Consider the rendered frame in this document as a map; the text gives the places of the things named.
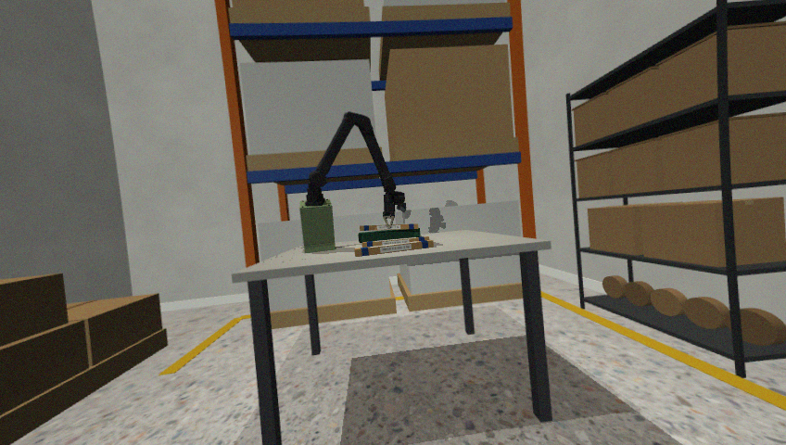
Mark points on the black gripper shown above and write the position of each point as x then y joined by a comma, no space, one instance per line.
387,215

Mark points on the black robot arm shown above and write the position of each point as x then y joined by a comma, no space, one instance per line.
318,179

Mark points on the tan cardboard pack with blue bands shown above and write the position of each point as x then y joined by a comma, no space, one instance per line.
393,241
384,227
393,248

